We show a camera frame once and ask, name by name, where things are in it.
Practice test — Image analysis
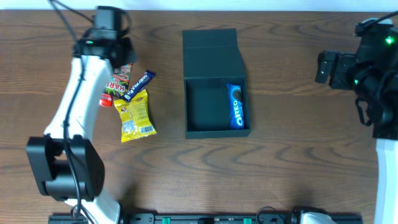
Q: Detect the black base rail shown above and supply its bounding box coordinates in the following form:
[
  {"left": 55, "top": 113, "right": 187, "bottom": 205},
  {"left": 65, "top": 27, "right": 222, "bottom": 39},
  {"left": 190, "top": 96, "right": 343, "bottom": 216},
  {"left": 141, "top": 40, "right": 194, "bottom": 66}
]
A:
[{"left": 48, "top": 213, "right": 363, "bottom": 224}]

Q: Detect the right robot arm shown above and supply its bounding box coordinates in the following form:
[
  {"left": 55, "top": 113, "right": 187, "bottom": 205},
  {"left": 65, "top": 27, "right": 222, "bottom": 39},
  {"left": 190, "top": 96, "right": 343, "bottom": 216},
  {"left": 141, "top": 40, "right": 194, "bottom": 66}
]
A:
[{"left": 315, "top": 16, "right": 397, "bottom": 223}]

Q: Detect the black Haribo candy bag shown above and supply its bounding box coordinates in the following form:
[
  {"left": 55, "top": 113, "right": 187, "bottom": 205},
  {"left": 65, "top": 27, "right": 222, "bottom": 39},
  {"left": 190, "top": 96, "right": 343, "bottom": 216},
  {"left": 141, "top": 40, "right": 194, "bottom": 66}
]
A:
[{"left": 104, "top": 63, "right": 132, "bottom": 98}]

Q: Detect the blue Oreo cookie pack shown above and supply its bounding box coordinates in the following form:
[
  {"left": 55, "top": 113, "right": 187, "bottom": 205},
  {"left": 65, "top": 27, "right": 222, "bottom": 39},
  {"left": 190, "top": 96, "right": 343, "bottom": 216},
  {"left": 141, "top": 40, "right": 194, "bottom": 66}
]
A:
[{"left": 226, "top": 83, "right": 244, "bottom": 129}]

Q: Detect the dark green lidded box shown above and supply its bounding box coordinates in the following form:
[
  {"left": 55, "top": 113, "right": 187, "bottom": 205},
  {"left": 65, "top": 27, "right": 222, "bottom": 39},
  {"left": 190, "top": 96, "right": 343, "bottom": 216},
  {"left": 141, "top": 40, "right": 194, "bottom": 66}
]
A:
[{"left": 182, "top": 29, "right": 251, "bottom": 139}]

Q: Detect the yellow snack bag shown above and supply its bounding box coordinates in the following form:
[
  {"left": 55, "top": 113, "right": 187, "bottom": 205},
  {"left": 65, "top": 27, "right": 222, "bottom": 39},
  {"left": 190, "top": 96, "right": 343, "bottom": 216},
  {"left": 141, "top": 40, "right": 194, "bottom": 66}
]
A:
[{"left": 114, "top": 90, "right": 157, "bottom": 142}]

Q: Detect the dark blue Dairy Milk bar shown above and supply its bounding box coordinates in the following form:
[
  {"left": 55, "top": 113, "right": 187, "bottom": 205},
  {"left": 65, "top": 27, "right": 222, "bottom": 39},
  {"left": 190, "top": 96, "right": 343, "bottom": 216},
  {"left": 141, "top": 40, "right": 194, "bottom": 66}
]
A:
[{"left": 121, "top": 70, "right": 156, "bottom": 102}]

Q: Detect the red candy bag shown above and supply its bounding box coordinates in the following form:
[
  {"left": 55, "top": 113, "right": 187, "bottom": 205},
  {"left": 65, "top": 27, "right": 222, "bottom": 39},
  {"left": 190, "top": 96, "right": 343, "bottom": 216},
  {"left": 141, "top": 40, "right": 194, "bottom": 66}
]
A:
[{"left": 99, "top": 93, "right": 113, "bottom": 107}]

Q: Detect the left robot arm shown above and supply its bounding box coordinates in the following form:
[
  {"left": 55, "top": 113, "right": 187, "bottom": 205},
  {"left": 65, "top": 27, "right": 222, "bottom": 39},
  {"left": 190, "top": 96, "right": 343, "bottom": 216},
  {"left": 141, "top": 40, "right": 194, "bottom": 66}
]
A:
[{"left": 26, "top": 37, "right": 136, "bottom": 223}]

